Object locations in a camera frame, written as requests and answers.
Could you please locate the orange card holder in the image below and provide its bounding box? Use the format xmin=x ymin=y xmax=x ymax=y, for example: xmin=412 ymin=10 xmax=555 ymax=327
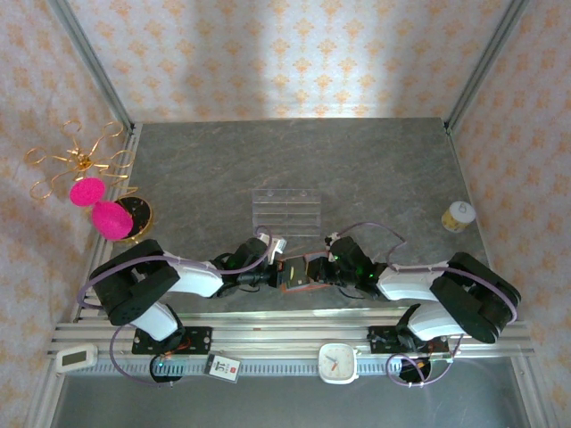
xmin=279 ymin=251 xmax=344 ymax=295

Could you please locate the clear acrylic organizer tray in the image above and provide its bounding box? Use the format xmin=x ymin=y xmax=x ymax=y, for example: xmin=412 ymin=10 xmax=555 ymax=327
xmin=251 ymin=188 xmax=323 ymax=240

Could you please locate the white badge card holder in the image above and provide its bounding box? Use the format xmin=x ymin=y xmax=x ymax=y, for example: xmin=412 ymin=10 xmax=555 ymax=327
xmin=203 ymin=353 xmax=242 ymax=383

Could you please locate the white square analog clock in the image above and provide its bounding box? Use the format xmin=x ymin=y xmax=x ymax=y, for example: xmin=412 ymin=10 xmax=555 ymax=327
xmin=318 ymin=342 xmax=360 ymax=385

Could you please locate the yellow white small jar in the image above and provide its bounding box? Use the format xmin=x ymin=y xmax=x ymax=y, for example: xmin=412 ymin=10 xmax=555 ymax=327
xmin=441 ymin=200 xmax=476 ymax=233

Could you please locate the black gold round base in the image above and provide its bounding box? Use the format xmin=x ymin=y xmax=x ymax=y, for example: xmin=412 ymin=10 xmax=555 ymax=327
xmin=113 ymin=195 xmax=153 ymax=244

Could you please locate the large pink pompom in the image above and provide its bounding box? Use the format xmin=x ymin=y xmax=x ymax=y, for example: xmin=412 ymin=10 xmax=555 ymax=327
xmin=90 ymin=201 xmax=134 ymax=242

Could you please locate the small pink pompom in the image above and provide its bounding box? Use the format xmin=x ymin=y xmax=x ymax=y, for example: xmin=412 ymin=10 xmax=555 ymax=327
xmin=69 ymin=177 xmax=107 ymax=208

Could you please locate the white digital thermometer display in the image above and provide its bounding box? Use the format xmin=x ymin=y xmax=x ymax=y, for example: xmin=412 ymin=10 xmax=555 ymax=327
xmin=55 ymin=345 xmax=98 ymax=375

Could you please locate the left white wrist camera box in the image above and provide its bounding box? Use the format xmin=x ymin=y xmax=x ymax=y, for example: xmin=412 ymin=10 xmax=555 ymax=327
xmin=266 ymin=235 xmax=289 ymax=264

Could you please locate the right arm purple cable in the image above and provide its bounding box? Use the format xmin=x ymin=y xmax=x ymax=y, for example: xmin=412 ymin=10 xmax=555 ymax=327
xmin=332 ymin=221 xmax=518 ymax=388

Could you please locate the aluminium mounting rail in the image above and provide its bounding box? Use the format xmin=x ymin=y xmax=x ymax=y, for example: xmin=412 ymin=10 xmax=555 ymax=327
xmin=47 ymin=309 xmax=535 ymax=360

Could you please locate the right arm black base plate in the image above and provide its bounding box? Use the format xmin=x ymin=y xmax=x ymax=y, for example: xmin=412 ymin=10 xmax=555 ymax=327
xmin=368 ymin=325 xmax=451 ymax=358

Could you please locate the grey slotted cable duct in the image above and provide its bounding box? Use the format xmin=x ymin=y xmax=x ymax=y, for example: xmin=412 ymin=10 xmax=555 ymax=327
xmin=62 ymin=358 xmax=454 ymax=378

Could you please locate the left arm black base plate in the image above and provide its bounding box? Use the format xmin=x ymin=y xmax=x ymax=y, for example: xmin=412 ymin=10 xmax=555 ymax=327
xmin=132 ymin=326 xmax=213 ymax=356

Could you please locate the black round cable grommet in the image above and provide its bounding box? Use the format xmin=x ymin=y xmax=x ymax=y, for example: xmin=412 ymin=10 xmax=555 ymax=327
xmin=149 ymin=354 xmax=185 ymax=385
xmin=398 ymin=356 xmax=433 ymax=385

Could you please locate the gold wire ornament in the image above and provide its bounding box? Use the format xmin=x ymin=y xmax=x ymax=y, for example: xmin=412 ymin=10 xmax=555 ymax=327
xmin=24 ymin=119 xmax=139 ymax=204

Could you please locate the aluminium frame post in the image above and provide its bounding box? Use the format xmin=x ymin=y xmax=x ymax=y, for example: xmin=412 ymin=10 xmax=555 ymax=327
xmin=46 ymin=0 xmax=137 ymax=135
xmin=444 ymin=0 xmax=532 ymax=135

